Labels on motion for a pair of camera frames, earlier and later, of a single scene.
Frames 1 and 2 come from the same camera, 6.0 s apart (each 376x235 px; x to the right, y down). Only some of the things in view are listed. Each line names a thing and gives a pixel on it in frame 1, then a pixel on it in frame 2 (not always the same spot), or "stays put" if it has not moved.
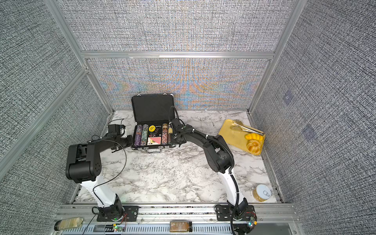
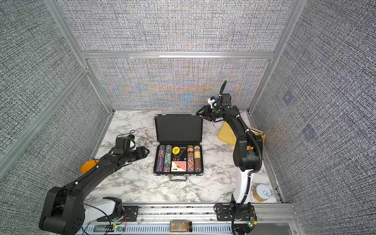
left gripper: (129, 139) → (141, 153)
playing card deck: (154, 140) → (178, 166)
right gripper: (176, 143) → (206, 113)
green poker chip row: (144, 134) → (167, 158)
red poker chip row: (165, 133) → (190, 158)
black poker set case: (152, 114) → (178, 149)
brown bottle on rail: (182, 226) stays put
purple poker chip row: (138, 135) → (160, 159)
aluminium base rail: (154, 219) stays put
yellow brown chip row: (170, 134) → (197, 158)
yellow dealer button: (152, 128) → (176, 150)
